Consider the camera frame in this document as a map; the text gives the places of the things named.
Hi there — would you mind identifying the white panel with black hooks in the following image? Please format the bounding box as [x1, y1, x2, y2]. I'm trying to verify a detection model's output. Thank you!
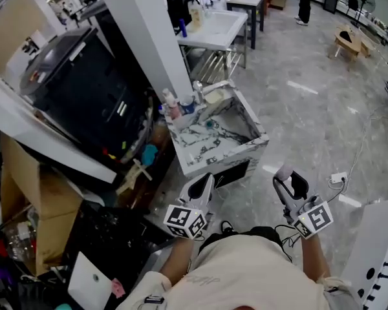
[340, 197, 388, 310]

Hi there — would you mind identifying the marble sink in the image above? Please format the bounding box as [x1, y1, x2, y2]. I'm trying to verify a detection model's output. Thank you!
[164, 79, 270, 179]

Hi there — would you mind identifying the white power strip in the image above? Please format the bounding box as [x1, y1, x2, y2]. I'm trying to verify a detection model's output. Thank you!
[329, 171, 349, 187]

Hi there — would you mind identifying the person's right forearm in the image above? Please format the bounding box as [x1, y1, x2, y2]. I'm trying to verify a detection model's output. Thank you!
[298, 233, 331, 283]

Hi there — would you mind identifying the teal cloth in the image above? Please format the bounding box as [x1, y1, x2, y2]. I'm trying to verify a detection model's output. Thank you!
[140, 143, 160, 167]

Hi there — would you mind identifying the white flat box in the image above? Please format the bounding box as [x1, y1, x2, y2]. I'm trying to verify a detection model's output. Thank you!
[67, 251, 118, 310]

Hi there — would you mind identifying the large black machine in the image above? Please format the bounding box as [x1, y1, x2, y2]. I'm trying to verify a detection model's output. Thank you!
[19, 26, 153, 163]

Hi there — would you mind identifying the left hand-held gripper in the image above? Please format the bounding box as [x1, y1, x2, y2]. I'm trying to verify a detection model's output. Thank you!
[163, 172, 216, 240]

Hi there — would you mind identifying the white washbasin on metal stand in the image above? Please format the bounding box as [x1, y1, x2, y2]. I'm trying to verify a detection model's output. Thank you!
[175, 9, 249, 80]

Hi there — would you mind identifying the person's beige shirt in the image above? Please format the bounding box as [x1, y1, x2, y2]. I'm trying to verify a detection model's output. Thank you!
[115, 225, 365, 310]

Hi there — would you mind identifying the blue cup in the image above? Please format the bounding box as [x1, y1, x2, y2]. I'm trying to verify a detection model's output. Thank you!
[178, 95, 195, 116]

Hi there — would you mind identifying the cardboard box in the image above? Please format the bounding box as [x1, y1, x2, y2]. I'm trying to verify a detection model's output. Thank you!
[0, 133, 85, 277]

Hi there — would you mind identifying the wooden cross piece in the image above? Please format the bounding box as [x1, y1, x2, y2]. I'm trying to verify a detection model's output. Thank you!
[116, 158, 153, 196]

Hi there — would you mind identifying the chrome faucet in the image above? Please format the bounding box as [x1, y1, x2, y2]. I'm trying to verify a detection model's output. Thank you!
[191, 79, 231, 105]

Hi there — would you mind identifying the person's left forearm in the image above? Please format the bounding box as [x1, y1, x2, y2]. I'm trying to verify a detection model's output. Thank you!
[159, 236, 195, 281]

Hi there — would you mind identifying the low wooden table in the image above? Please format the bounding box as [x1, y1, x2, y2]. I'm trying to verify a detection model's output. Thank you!
[327, 24, 373, 71]

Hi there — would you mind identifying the pink bottle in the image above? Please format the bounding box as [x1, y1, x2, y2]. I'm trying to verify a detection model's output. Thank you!
[162, 88, 182, 120]

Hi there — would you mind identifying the pink bar of soap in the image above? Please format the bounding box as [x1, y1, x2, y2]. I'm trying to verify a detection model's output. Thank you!
[274, 165, 294, 181]

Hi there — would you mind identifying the black standing fan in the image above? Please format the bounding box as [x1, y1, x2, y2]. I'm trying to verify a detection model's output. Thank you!
[350, 0, 376, 28]

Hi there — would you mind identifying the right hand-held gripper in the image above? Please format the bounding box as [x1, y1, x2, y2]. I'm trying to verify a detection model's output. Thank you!
[272, 170, 334, 240]

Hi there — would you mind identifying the beige soap dish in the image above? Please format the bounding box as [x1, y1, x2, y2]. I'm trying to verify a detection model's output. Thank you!
[204, 89, 228, 105]

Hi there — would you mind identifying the white cable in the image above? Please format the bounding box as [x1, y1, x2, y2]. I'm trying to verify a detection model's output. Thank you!
[323, 107, 388, 203]

